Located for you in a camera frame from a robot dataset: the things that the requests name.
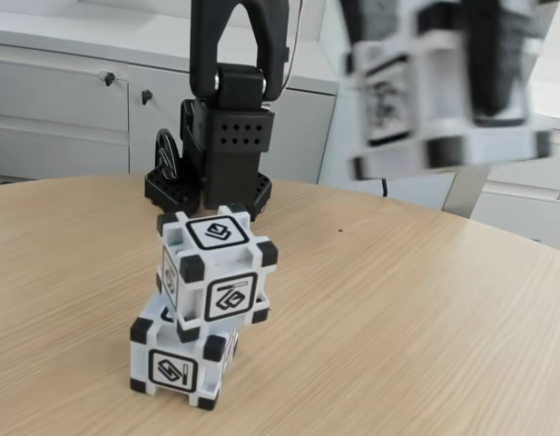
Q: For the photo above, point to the white low cabinet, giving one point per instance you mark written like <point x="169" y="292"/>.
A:
<point x="57" y="113"/>

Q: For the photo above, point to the white cube stacked-diamonds symbol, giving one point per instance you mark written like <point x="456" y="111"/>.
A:
<point x="227" y="295"/>

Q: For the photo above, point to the black table clamp wheel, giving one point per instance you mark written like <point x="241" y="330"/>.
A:
<point x="167" y="154"/>

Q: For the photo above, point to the white cube paperclip symbol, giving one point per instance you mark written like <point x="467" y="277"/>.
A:
<point x="170" y="368"/>

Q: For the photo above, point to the white cube lamp symbol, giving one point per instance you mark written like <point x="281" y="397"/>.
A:
<point x="438" y="91"/>

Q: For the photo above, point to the white drawer cabinet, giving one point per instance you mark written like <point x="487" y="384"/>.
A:
<point x="524" y="209"/>

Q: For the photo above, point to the black cabinet key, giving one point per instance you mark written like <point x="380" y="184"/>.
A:
<point x="109" y="78"/>
<point x="146" y="96"/>

